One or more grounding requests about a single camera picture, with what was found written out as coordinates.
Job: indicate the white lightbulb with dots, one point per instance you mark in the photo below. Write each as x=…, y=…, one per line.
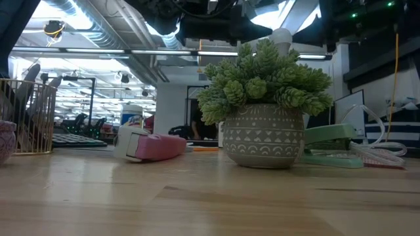
x=281, y=39

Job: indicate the white board panel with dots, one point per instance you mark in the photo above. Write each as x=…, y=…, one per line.
x=349, y=108

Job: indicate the person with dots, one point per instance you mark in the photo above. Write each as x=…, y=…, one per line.
x=201, y=126

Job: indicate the green eraser block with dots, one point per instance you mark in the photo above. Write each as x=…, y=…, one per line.
x=328, y=132

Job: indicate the disinfectant wipes canister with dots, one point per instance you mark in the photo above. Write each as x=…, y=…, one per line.
x=132, y=114

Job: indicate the green succulent in grey pot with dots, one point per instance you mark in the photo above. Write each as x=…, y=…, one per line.
x=262, y=137

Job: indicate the navy white striped bag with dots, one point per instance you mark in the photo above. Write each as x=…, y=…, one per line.
x=393, y=129

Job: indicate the pink and white stapler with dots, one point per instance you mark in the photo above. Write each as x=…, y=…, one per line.
x=157, y=147

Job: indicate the clear plastic piece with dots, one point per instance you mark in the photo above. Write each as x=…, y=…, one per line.
x=377, y=154

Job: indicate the black hanging ceiling device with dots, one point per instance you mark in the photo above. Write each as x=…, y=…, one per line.
x=54, y=27

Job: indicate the black calculator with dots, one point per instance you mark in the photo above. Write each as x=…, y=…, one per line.
x=78, y=141

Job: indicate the purple patterned jar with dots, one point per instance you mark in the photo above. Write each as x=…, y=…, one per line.
x=6, y=141

